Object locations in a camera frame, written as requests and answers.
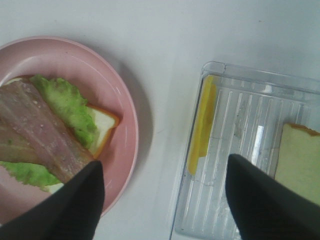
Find bread slice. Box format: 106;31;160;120
275;123;320;205
0;77;119;192

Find yellow cheese slice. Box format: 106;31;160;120
187;75;217;176

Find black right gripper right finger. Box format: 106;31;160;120
225;154;320;240

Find bacon strip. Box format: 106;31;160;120
0;119;50;166
0;81;94;183

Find green lettuce leaf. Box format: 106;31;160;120
0;74;98;193

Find right clear plastic tray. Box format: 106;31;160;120
170;61;320;240

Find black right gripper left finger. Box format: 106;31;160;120
0;161;104;240

